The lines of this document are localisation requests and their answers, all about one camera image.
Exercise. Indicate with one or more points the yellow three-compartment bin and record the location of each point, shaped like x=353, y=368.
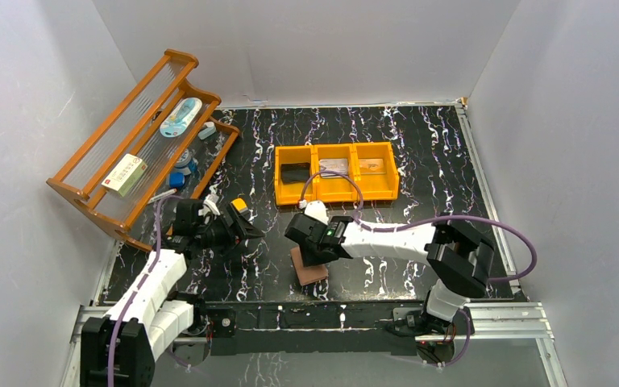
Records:
x=355, y=186

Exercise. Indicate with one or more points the white orange marker pen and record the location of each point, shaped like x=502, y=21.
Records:
x=159, y=196

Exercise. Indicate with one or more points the small yellow grey box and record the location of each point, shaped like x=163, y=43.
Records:
x=241, y=207

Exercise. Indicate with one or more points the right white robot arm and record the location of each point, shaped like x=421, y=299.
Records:
x=459, y=254

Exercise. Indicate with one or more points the card stack middle bin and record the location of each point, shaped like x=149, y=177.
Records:
x=333, y=167

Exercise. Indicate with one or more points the card in right bin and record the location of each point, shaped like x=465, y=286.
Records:
x=371, y=166

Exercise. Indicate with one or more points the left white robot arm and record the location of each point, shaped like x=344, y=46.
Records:
x=121, y=347

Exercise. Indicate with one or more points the orange wooden shelf rack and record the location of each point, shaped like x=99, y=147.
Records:
x=133, y=128

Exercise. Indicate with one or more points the black metal base rail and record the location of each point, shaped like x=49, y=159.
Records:
x=362, y=326

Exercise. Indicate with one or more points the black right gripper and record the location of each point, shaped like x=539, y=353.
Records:
x=309, y=259

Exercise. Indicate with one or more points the pink leather card holder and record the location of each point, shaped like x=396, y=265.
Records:
x=307, y=275

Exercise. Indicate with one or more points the blue white tape roll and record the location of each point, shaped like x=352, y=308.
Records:
x=186, y=163

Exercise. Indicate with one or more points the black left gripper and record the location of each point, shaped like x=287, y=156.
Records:
x=237, y=227

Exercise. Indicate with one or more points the blue white toothbrush package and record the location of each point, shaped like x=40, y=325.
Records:
x=181, y=117

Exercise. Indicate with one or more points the white green medicine box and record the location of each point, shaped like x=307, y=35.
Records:
x=126, y=173

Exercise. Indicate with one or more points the blue round cap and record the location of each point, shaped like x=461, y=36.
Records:
x=176, y=180

